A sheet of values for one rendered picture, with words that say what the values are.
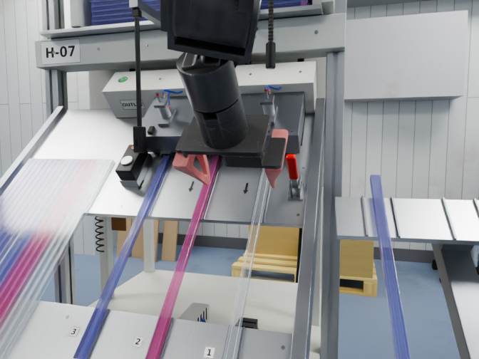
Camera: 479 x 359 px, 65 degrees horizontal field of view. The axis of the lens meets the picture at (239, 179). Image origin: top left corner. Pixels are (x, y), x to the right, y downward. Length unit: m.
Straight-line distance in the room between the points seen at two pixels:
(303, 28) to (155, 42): 0.34
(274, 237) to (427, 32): 2.17
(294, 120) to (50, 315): 0.54
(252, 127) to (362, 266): 2.56
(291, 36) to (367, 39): 2.81
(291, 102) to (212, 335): 0.46
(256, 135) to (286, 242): 2.95
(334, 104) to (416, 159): 3.03
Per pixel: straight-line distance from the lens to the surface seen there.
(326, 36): 0.86
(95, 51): 1.04
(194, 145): 0.46
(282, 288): 1.35
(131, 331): 0.62
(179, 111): 0.83
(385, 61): 3.63
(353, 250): 2.93
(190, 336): 0.59
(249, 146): 0.44
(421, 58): 3.67
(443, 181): 3.93
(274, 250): 3.41
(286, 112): 0.76
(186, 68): 0.39
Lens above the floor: 1.11
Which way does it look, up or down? 5 degrees down
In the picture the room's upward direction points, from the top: straight up
